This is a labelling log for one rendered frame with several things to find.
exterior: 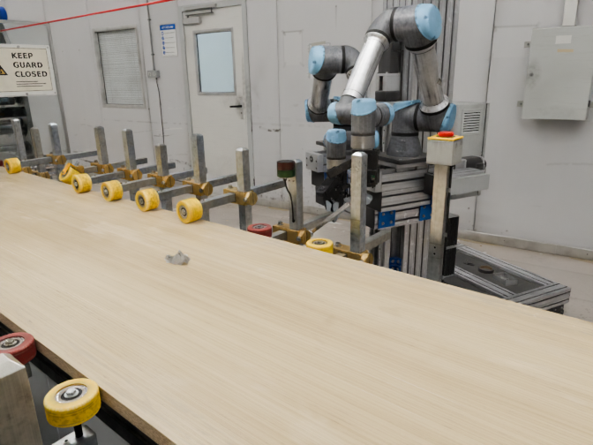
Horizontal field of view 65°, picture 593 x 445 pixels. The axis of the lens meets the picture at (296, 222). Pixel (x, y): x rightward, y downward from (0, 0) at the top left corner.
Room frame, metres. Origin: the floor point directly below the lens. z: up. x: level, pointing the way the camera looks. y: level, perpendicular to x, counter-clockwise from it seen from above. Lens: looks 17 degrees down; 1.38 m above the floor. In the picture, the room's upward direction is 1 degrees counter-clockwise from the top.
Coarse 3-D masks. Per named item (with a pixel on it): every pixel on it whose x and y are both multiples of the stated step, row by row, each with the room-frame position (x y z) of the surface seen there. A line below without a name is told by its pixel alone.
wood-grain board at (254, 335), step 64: (0, 192) 2.05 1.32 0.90; (64, 192) 2.03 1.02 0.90; (0, 256) 1.26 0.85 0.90; (64, 256) 1.25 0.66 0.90; (128, 256) 1.24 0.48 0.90; (192, 256) 1.23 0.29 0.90; (256, 256) 1.22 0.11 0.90; (320, 256) 1.21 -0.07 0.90; (0, 320) 0.92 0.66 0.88; (64, 320) 0.88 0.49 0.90; (128, 320) 0.87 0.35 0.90; (192, 320) 0.87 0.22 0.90; (256, 320) 0.86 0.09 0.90; (320, 320) 0.86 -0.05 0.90; (384, 320) 0.85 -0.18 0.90; (448, 320) 0.85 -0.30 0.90; (512, 320) 0.84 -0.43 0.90; (576, 320) 0.84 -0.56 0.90; (128, 384) 0.66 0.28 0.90; (192, 384) 0.65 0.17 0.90; (256, 384) 0.65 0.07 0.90; (320, 384) 0.65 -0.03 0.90; (384, 384) 0.64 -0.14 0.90; (448, 384) 0.64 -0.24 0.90; (512, 384) 0.64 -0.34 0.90; (576, 384) 0.64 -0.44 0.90
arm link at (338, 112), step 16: (384, 16) 1.79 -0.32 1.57; (368, 32) 1.79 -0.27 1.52; (384, 32) 1.78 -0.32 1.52; (368, 48) 1.75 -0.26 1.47; (384, 48) 1.78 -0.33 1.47; (368, 64) 1.71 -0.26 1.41; (352, 80) 1.68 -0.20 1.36; (368, 80) 1.69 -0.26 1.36; (352, 96) 1.64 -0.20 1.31; (336, 112) 1.62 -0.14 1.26
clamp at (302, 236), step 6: (282, 222) 1.62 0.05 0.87; (276, 228) 1.58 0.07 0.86; (282, 228) 1.56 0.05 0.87; (288, 228) 1.56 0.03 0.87; (288, 234) 1.55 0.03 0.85; (294, 234) 1.53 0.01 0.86; (300, 234) 1.52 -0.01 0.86; (306, 234) 1.53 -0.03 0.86; (288, 240) 1.55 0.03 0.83; (294, 240) 1.53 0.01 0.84; (300, 240) 1.51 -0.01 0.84; (306, 240) 1.53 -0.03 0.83
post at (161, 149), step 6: (156, 144) 2.03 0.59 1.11; (162, 144) 2.03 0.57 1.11; (156, 150) 2.02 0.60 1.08; (162, 150) 2.02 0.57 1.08; (156, 156) 2.03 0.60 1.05; (162, 156) 2.02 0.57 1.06; (162, 162) 2.01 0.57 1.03; (168, 162) 2.03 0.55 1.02; (162, 168) 2.01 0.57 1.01; (168, 168) 2.03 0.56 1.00; (162, 174) 2.01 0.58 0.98; (168, 174) 2.03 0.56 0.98; (162, 204) 2.02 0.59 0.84; (168, 204) 2.02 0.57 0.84
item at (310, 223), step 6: (318, 216) 1.72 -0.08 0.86; (324, 216) 1.72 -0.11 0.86; (306, 222) 1.65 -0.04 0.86; (312, 222) 1.67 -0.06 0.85; (318, 222) 1.69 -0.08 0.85; (306, 228) 1.64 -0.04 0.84; (312, 228) 1.67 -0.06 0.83; (276, 234) 1.52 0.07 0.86; (282, 234) 1.54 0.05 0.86; (282, 240) 1.54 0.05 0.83
